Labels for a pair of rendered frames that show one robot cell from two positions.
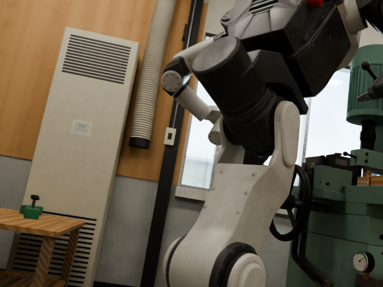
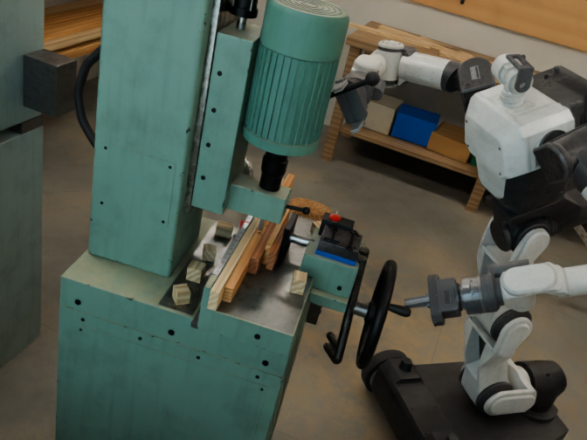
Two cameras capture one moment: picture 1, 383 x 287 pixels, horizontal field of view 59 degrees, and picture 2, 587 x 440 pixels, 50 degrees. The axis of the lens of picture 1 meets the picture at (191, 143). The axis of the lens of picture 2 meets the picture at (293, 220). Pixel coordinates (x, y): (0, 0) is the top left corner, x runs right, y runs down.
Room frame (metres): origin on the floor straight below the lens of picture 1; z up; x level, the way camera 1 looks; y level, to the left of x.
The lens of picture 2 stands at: (2.60, -0.18, 1.77)
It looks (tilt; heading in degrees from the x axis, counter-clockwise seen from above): 30 degrees down; 200
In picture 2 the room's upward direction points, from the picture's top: 14 degrees clockwise
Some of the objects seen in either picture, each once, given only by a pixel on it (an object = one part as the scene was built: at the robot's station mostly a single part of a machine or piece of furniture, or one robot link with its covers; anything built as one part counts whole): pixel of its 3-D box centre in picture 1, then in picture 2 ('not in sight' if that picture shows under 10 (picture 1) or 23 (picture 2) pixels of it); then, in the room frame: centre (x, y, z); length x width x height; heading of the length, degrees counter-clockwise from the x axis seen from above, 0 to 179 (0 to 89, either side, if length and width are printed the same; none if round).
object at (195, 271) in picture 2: not in sight; (196, 271); (1.46, -0.82, 0.82); 0.04 x 0.04 x 0.04; 16
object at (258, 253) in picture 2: not in sight; (265, 242); (1.36, -0.69, 0.92); 0.23 x 0.02 x 0.04; 15
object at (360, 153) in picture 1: (370, 162); (258, 200); (1.37, -0.73, 1.03); 0.14 x 0.07 x 0.09; 105
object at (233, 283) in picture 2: not in sight; (264, 228); (1.30, -0.73, 0.92); 0.62 x 0.02 x 0.04; 15
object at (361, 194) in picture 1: (341, 195); (295, 265); (1.33, -0.61, 0.87); 0.61 x 0.30 x 0.06; 15
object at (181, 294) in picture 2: not in sight; (181, 294); (1.56, -0.79, 0.82); 0.04 x 0.03 x 0.03; 54
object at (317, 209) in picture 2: not in sight; (310, 206); (1.09, -0.69, 0.91); 0.12 x 0.09 x 0.03; 105
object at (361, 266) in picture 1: (364, 265); not in sight; (1.06, -0.57, 0.65); 0.06 x 0.04 x 0.08; 15
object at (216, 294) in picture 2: not in sight; (252, 233); (1.36, -0.74, 0.92); 0.60 x 0.02 x 0.05; 15
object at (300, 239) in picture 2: (345, 175); (299, 239); (1.33, -0.62, 0.95); 0.09 x 0.07 x 0.09; 15
